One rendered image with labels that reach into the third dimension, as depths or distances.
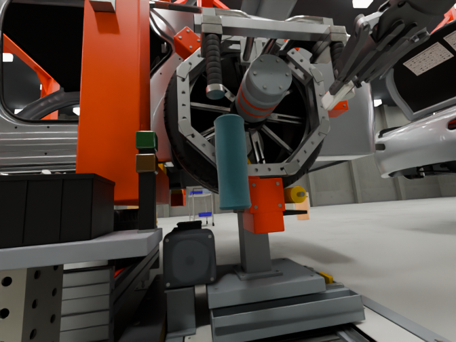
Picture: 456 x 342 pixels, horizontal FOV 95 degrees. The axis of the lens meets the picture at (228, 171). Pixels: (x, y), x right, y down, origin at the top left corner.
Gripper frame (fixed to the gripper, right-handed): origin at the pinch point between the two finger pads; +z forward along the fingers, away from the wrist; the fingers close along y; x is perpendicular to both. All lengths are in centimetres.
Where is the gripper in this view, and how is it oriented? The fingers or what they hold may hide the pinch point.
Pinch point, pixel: (336, 93)
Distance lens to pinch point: 50.4
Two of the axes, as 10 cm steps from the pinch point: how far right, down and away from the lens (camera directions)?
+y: -9.7, 0.3, -2.5
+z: -2.1, 4.3, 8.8
